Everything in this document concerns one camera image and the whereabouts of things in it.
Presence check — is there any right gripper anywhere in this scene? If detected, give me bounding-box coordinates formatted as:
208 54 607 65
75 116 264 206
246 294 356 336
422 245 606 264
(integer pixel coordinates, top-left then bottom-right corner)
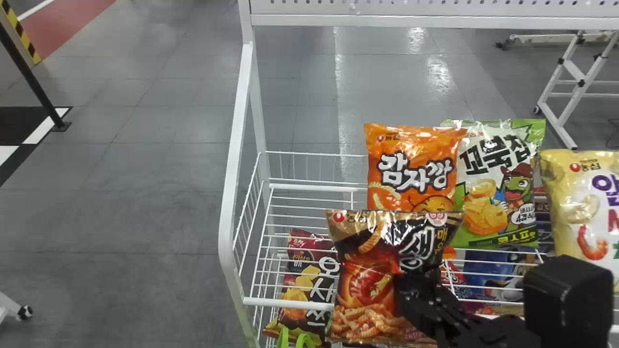
394 272 540 348

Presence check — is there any black snack packet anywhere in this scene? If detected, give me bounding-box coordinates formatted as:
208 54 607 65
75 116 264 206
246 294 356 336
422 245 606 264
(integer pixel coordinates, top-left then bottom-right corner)
326 208 464 347

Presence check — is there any green basket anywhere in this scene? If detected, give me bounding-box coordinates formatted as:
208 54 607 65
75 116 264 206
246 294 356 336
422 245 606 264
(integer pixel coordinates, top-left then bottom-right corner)
276 326 318 348

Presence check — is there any blue snack packet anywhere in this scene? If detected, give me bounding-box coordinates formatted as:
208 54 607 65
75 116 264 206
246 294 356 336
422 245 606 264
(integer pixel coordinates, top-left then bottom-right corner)
455 248 533 304

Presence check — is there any dark red snack packet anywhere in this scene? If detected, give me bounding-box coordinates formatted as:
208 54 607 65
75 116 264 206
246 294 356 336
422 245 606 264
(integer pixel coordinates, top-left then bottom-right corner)
263 228 339 348

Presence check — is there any orange snack packet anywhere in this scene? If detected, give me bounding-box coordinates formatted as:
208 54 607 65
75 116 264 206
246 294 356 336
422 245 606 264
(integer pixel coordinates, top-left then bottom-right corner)
364 123 468 214

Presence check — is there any yellow snack packet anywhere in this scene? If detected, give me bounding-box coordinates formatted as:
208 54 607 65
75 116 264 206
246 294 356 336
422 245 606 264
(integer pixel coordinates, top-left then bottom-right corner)
538 148 619 292

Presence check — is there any green snack packet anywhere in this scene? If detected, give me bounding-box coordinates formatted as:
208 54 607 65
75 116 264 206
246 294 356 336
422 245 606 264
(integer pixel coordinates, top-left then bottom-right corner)
440 118 546 250

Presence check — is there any white trolley leg with wheel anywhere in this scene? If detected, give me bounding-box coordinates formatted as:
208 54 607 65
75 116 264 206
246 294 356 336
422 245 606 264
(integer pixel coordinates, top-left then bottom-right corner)
0 291 34 324

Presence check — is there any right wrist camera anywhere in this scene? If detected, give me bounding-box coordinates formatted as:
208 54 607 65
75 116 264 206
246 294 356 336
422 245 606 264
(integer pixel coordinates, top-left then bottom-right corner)
523 255 615 348

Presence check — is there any white wire rack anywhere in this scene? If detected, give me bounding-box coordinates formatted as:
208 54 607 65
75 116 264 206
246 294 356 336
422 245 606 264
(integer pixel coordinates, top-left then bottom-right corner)
218 0 619 348

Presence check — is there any white metal frame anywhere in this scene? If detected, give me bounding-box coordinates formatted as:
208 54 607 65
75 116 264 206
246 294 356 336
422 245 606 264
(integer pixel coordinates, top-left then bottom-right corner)
495 29 619 151

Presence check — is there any striped post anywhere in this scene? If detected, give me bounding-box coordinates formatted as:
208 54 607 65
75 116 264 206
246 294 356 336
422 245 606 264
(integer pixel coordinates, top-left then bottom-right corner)
0 0 73 132

